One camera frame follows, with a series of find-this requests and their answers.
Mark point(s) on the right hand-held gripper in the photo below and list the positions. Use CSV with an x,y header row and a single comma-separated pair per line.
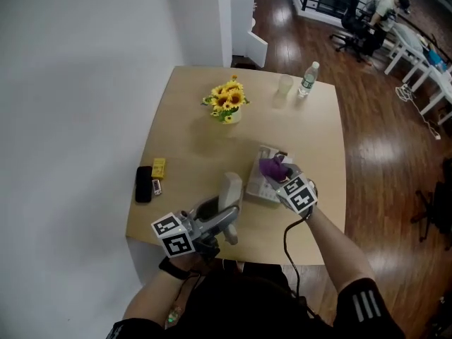
x,y
298,194

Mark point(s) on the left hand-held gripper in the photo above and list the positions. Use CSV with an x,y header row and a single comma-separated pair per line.
x,y
174,237

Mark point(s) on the purple cloth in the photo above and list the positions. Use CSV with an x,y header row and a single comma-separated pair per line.
x,y
272,168

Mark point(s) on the person's left forearm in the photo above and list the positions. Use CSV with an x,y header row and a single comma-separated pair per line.
x,y
152,295

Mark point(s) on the person's right forearm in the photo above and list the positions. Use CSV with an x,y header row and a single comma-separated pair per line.
x,y
339,249

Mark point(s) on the person's left hand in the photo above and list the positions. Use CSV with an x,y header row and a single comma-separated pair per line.
x,y
190,262

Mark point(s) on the person's shoe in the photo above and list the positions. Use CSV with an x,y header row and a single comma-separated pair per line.
x,y
233,264

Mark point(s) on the small white device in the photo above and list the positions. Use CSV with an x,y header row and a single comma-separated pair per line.
x,y
156,186

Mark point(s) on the black wristband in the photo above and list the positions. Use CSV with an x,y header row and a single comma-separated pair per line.
x,y
174,268

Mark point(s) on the small yellow box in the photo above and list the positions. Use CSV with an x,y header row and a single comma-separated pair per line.
x,y
158,168

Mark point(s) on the black glasses case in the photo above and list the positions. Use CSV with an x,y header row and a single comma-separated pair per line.
x,y
143,185

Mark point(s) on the clear plastic cup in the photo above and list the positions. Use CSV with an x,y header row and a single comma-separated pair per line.
x,y
285,85

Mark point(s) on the sunflower bouquet in white pot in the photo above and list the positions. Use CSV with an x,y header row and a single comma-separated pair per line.
x,y
226,99

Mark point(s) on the person's black shirt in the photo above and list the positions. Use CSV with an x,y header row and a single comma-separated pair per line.
x,y
247,306

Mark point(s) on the clear plastic water bottle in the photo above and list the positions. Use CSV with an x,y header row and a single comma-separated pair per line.
x,y
307,81

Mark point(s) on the white water dispenser cabinet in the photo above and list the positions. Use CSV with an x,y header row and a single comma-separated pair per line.
x,y
242,23

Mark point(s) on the black swivel chair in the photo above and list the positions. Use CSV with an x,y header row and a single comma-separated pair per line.
x,y
441,203

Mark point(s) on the black office chair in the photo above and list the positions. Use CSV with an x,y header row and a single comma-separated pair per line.
x,y
351,25

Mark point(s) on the small white table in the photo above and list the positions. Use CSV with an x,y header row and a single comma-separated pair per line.
x,y
406,48

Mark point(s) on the long white table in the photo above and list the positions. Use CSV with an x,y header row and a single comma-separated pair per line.
x,y
441,83

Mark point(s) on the blue bag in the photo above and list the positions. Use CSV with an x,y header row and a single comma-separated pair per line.
x,y
436,60

